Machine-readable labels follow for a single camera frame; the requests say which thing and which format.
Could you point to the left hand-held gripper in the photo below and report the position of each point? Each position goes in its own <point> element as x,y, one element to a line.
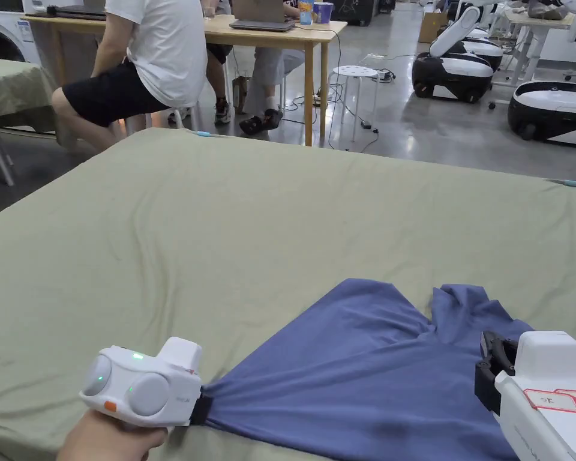
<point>144,389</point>

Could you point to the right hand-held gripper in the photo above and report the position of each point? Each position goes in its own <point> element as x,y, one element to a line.
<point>547,408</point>

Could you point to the dark blue shirt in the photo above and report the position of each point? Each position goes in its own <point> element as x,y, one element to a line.
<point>365,374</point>

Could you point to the person's left hand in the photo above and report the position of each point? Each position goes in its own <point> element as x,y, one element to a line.
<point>105,439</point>

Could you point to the white and black robot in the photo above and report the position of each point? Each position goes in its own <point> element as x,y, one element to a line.
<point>552,110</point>
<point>453,72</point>

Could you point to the brown paper bag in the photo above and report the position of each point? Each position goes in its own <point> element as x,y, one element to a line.
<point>240,95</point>

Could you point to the white-legged desk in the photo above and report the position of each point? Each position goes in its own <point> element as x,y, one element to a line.
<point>533,29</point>

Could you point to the cardboard carton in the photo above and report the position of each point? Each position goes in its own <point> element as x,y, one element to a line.
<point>432,28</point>

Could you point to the white washing machine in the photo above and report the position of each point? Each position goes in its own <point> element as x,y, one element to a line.
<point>2,36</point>

